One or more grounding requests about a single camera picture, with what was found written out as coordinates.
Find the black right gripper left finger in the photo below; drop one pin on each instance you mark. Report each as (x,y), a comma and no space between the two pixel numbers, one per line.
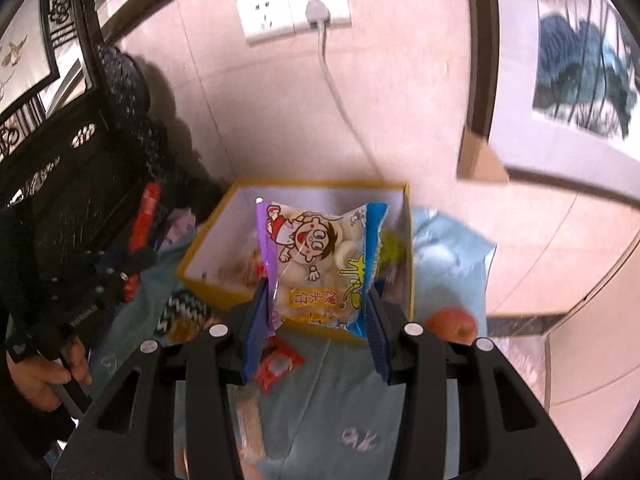
(128,431)

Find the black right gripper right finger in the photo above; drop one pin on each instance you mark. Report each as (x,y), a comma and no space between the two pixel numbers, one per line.
(504,432)

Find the long red chocolate bar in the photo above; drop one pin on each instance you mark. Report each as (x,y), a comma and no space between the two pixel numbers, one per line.
(141,230)

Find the purple blue cartoon snack bag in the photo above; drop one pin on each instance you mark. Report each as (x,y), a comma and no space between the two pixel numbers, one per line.
(319,266)

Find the person's left hand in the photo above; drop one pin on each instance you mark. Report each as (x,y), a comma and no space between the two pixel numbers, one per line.
(34,375)

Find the black white zigzag snack bag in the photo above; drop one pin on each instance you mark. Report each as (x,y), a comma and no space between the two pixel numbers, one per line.
(184,317)

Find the white long wafer pack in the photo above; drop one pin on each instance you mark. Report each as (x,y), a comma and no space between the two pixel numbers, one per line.
(252,444)

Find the dark carved wooden furniture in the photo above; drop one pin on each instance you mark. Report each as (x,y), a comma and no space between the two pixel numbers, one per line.
(72,180)

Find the yellow cardboard box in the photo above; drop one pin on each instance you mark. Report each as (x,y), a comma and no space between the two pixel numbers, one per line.
(223,264)

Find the peach fruit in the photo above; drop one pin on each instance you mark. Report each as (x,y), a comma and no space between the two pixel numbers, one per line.
(453,324)

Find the red black snack pack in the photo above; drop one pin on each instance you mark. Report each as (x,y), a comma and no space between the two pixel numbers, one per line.
(278,359)

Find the teal tablecloth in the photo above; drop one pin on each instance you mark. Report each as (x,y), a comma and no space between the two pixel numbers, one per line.
(333,417)

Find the framed bird painting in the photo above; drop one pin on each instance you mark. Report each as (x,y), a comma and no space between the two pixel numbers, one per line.
(28,66)

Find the framed lotus painting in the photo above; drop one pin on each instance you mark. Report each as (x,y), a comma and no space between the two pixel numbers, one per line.
(554,93)

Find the white wall socket left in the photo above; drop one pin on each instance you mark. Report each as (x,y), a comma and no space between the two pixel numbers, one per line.
(264,20)

